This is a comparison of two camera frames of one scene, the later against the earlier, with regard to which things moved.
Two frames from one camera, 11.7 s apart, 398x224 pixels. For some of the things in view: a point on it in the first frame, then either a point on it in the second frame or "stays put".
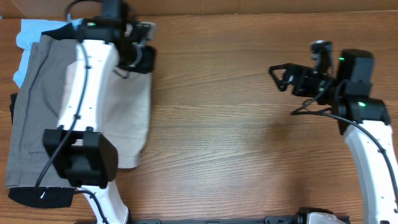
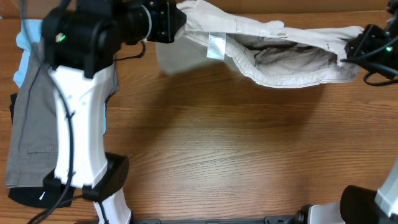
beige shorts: [124, 111] -> [263, 52]
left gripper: [149, 64] -> [163, 12]
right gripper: [297, 79] -> [367, 43]
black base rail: [282, 219] stays put
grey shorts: [36, 111] stays put
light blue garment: [30, 32] stays put
